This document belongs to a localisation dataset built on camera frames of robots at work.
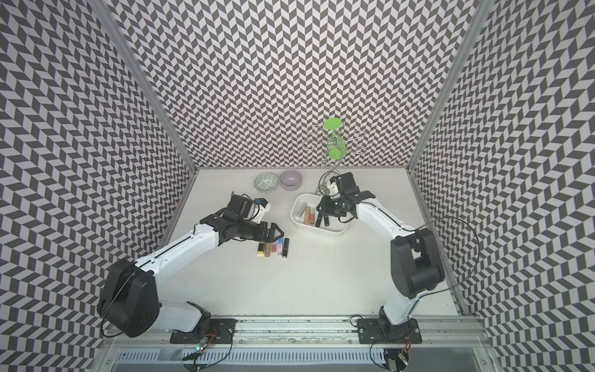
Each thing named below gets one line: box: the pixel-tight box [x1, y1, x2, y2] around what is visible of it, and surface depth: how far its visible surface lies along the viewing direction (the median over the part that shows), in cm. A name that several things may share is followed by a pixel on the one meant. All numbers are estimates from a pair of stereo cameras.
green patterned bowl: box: [253, 172, 279, 194], surface depth 113 cm
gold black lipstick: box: [257, 241, 265, 257], surface depth 91 cm
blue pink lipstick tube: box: [276, 237, 285, 256], surface depth 92 cm
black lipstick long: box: [282, 237, 290, 259], surface depth 93 cm
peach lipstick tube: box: [303, 206, 311, 225], surface depth 101 cm
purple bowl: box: [278, 170, 303, 192], surface depth 111 cm
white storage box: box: [290, 193, 349, 235], surface depth 98 cm
